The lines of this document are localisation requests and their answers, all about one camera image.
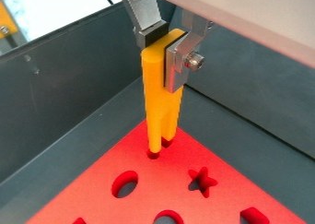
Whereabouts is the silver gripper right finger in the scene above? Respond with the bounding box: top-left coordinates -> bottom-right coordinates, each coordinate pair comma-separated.
165,10 -> 213,93

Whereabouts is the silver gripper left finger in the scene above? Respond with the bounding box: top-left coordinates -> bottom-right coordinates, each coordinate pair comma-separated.
121,0 -> 168,49

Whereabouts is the yellow square-circle peg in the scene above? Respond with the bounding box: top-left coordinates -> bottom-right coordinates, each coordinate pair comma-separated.
140,29 -> 184,159

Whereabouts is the red shape-sorter block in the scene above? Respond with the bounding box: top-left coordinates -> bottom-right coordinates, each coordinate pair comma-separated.
25,123 -> 307,224

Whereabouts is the yellow frame piece with bolt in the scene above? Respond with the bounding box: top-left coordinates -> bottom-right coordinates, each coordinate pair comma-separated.
0,0 -> 18,39

